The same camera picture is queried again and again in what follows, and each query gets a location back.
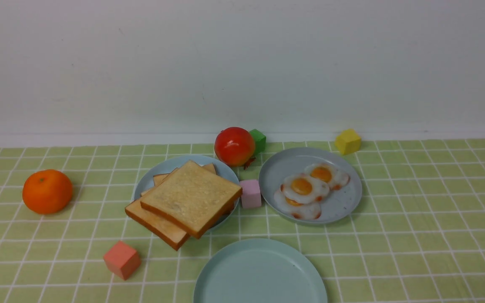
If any toast slice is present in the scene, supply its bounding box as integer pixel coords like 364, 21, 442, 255
153, 173, 170, 187
140, 160, 243, 239
125, 200, 190, 251
140, 163, 235, 215

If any fried egg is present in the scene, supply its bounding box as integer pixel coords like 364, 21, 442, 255
274, 190, 322, 220
304, 162, 350, 191
280, 174, 330, 207

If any red tomato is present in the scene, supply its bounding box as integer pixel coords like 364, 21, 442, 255
214, 127, 256, 169

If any green wooden cube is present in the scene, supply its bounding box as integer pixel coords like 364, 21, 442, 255
249, 129, 267, 155

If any pink wooden cube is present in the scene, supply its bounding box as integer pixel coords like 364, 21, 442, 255
240, 180, 262, 209

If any blue bread plate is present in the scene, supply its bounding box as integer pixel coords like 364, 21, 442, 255
133, 154, 241, 234

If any yellow wooden cube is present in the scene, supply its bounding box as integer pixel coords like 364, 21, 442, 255
334, 129, 362, 155

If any blue egg plate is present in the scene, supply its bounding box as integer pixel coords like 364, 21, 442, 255
258, 147, 362, 225

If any blue front plate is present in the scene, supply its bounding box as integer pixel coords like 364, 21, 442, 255
193, 238, 328, 303

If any salmon red wooden cube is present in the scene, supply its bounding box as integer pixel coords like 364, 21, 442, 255
103, 240, 142, 280

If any orange tangerine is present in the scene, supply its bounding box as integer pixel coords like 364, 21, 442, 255
22, 169, 73, 215

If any green checkered tablecloth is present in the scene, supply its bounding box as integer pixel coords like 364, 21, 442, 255
0, 139, 485, 303

